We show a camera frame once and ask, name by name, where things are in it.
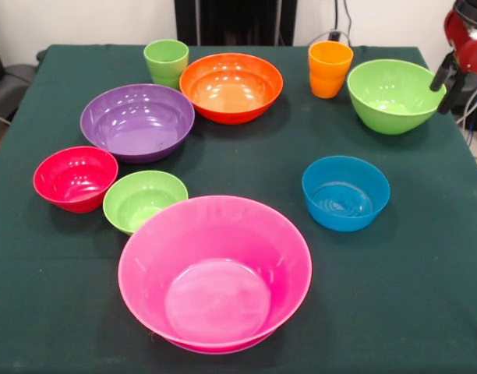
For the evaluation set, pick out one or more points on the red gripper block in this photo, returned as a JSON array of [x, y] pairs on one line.
[[474, 58]]

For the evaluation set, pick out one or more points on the large green plastic bowl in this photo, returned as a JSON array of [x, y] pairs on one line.
[[394, 97]]

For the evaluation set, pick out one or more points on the blue plastic bowl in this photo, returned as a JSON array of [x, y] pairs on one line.
[[345, 202]]

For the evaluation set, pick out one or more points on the orange plastic bowl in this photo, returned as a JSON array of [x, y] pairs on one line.
[[230, 89]]

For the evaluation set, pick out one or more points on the green plastic cup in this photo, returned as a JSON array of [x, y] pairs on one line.
[[166, 66]]

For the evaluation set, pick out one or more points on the pink plastic bowl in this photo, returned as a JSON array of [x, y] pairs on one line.
[[215, 272]]

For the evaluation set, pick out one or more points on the small green plastic bowl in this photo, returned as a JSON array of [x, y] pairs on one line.
[[137, 198]]

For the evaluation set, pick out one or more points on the red plastic bowl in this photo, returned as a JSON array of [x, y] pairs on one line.
[[73, 183]]

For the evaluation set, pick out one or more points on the orange plastic cup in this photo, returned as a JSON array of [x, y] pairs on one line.
[[328, 74]]

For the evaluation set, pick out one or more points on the black cabinet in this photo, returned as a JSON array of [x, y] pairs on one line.
[[230, 19]]

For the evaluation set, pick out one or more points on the purple plastic bowl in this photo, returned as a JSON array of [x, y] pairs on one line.
[[137, 128]]

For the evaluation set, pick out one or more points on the dark green tablecloth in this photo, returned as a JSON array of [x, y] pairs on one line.
[[67, 292]]

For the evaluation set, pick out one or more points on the black chair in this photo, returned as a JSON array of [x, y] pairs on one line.
[[12, 85]]

